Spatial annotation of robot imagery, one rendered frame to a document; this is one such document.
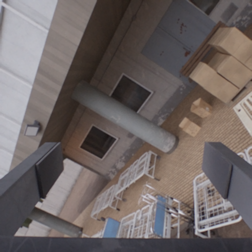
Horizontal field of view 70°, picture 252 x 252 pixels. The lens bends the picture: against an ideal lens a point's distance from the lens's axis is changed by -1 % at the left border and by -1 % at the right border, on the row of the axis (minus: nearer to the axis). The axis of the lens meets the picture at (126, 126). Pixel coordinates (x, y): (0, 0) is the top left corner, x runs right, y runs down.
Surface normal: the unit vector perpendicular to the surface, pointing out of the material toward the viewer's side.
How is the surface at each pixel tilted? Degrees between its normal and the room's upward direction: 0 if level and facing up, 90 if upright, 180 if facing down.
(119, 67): 90
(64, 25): 90
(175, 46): 90
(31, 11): 90
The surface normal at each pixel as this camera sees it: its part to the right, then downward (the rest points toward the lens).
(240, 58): -0.10, 0.47
